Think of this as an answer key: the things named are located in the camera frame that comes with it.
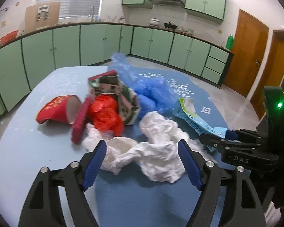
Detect brown wooden door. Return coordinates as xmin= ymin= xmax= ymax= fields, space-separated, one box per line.
xmin=224 ymin=9 xmax=269 ymax=97
xmin=250 ymin=30 xmax=284 ymax=120

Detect dark red sponge strip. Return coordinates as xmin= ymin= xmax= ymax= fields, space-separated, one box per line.
xmin=71 ymin=96 xmax=92 ymax=145

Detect white tissue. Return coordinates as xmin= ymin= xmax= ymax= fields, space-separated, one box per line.
xmin=82 ymin=110 xmax=204 ymax=183

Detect range hood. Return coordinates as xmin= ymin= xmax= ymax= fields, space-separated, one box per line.
xmin=148 ymin=0 xmax=185 ymax=8

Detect green thermos bottle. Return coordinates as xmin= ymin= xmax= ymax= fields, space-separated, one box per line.
xmin=225 ymin=34 xmax=234 ymax=50

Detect blue plastic bag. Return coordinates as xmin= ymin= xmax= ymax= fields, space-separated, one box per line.
xmin=111 ymin=53 xmax=177 ymax=118

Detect green lower kitchen cabinets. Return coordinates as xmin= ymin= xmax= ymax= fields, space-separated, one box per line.
xmin=0 ymin=23 xmax=233 ymax=116

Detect black wok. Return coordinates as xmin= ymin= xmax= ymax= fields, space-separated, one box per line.
xmin=164 ymin=22 xmax=177 ymax=31

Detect blue patterned tablecloth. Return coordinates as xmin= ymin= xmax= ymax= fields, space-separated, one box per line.
xmin=0 ymin=65 xmax=270 ymax=227

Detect red paper cup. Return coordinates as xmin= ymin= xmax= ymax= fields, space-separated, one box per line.
xmin=36 ymin=95 xmax=82 ymax=124

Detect light blue snack wrapper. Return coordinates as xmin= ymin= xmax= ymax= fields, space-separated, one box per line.
xmin=172 ymin=97 xmax=228 ymax=153

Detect white cooking pot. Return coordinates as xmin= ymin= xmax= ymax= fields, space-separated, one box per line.
xmin=149 ymin=17 xmax=159 ymax=28

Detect green printed carton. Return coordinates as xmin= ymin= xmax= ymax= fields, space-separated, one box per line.
xmin=88 ymin=70 xmax=141 ymax=126

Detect chrome sink faucet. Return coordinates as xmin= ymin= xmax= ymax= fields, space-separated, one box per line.
xmin=88 ymin=6 xmax=95 ymax=22

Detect red plastic bag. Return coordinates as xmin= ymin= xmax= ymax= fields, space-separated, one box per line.
xmin=87 ymin=94 xmax=124 ymax=136

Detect brown cardboard box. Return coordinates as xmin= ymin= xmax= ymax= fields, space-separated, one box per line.
xmin=24 ymin=2 xmax=61 ymax=34

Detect orange plastic basin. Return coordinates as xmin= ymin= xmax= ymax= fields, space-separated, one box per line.
xmin=0 ymin=30 xmax=18 ymax=44

